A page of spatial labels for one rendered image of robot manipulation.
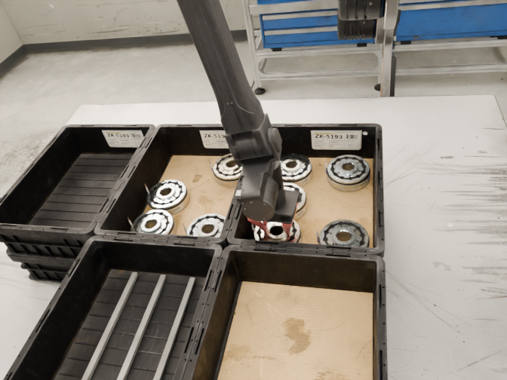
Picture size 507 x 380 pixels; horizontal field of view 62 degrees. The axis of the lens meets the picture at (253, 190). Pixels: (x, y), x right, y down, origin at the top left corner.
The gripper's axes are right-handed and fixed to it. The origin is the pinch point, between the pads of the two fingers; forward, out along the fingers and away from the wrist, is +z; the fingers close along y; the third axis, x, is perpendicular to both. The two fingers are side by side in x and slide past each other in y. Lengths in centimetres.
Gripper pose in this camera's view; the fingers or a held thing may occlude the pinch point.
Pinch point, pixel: (276, 228)
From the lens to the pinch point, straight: 91.0
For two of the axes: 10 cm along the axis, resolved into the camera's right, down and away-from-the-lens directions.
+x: 2.8, -7.2, 6.4
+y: 9.5, 1.0, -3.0
